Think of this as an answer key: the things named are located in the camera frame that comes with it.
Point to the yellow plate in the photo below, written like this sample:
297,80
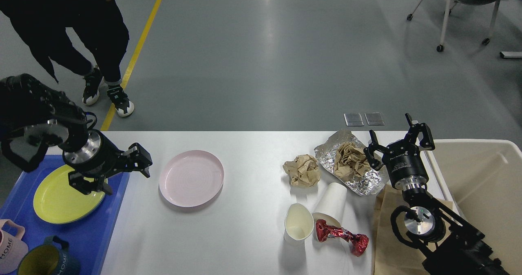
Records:
56,202

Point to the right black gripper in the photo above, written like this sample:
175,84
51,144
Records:
403,163

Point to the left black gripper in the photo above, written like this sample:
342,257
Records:
100,158

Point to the lying white paper cup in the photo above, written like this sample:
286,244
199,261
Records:
331,205

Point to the pink mug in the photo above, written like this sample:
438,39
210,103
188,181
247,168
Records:
12,248

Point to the person in black coat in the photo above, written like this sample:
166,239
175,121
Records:
87,37

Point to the brown paper bag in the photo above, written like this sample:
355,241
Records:
391,257

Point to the crumpled brown paper ball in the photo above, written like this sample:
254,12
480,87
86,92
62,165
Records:
303,171

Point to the aluminium foil sheet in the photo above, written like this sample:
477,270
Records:
371,183

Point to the metal floor plate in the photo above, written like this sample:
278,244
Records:
353,119
374,119

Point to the left metal floor plate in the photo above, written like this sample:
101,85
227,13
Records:
353,119

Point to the upright white paper cup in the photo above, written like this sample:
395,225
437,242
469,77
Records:
299,224

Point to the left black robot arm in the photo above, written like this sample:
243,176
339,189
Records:
35,117

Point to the right metal floor plate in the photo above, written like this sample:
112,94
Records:
374,119

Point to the beige plastic bin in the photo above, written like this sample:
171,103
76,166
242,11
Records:
484,180

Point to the red foil wrapper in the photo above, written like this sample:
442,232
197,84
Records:
324,232

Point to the white bar on floor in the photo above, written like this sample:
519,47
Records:
511,54

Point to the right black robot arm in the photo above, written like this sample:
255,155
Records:
450,244

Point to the blue plastic tray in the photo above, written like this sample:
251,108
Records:
88,237

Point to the crumpled brown paper on foil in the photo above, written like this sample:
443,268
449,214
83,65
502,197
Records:
350,161

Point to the dark teal mug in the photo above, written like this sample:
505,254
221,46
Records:
50,258

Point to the pink plate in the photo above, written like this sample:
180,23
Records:
191,179

